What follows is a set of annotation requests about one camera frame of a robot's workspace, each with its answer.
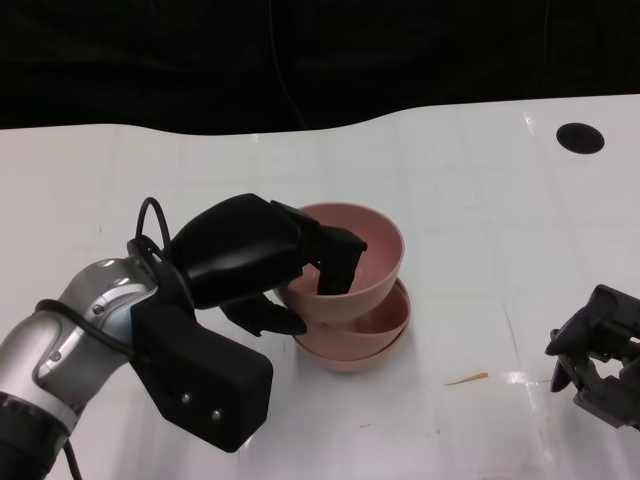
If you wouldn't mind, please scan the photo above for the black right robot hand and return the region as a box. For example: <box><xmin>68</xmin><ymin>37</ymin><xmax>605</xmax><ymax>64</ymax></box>
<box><xmin>544</xmin><ymin>284</ymin><xmax>640</xmax><ymax>429</ymax></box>

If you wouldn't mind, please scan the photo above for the brown tape sliver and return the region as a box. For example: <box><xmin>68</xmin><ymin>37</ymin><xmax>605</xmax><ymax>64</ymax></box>
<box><xmin>442</xmin><ymin>371</ymin><xmax>489</xmax><ymax>387</ymax></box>

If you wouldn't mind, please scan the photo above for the black backdrop cloth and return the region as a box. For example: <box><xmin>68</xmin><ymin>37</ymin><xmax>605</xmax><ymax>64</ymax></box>
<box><xmin>0</xmin><ymin>0</ymin><xmax>640</xmax><ymax>139</ymax></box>

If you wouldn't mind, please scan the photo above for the black round table grommet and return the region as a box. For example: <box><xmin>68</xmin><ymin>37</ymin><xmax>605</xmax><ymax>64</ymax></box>
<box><xmin>556</xmin><ymin>122</ymin><xmax>605</xmax><ymax>155</ymax></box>

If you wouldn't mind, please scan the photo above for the thin hanging background cable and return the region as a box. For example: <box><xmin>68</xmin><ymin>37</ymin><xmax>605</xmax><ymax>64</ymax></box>
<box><xmin>267</xmin><ymin>0</ymin><xmax>306</xmax><ymax>134</ymax></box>

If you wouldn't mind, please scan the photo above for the pink plastic bowl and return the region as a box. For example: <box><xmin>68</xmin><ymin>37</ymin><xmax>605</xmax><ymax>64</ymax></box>
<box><xmin>272</xmin><ymin>201</ymin><xmax>405</xmax><ymax>326</ymax></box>
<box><xmin>294</xmin><ymin>279</ymin><xmax>412</xmax><ymax>351</ymax></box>
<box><xmin>294</xmin><ymin>324</ymin><xmax>409</xmax><ymax>374</ymax></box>

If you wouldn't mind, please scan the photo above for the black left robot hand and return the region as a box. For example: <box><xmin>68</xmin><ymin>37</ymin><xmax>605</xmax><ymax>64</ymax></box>
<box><xmin>169</xmin><ymin>193</ymin><xmax>370</xmax><ymax>337</ymax></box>

